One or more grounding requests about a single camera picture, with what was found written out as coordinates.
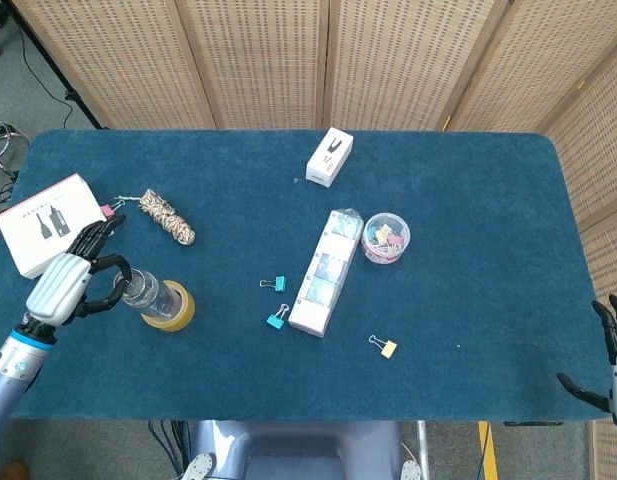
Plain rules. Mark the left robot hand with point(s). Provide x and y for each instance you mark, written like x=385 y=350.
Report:
x=60 y=287

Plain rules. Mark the clear plastic bottle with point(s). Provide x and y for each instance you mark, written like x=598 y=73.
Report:
x=158 y=300

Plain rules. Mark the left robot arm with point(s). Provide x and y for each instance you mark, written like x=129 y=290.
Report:
x=8 y=370

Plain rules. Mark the large white product box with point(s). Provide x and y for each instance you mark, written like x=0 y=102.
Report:
x=43 y=225

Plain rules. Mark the pink binder clip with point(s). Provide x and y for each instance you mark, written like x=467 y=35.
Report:
x=108 y=211

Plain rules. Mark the yellow tape roll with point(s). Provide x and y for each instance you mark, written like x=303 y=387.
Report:
x=185 y=317

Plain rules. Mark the chrome chair base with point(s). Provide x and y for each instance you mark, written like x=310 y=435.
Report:
x=3 y=136

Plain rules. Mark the blue table cloth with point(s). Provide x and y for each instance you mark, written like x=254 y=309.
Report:
x=238 y=375

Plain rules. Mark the woven rattan screen panel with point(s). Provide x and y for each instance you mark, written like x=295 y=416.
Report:
x=408 y=60
x=548 y=50
x=603 y=165
x=118 y=60
x=258 y=60

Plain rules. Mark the teal binder clip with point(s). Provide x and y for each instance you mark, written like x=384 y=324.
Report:
x=275 y=321
x=280 y=284

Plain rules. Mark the black tripod stand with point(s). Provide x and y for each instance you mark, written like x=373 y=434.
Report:
x=53 y=64

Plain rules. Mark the yellow binder clip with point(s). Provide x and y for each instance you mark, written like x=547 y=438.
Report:
x=388 y=348

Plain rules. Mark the wrapped tissue pack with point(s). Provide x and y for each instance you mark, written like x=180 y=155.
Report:
x=325 y=275

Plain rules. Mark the clear tub of clips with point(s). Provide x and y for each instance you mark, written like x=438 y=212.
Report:
x=386 y=245

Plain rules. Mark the grey robot torso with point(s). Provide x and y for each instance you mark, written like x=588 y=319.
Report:
x=298 y=450

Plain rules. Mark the small white carton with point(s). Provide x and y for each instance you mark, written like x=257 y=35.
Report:
x=329 y=157

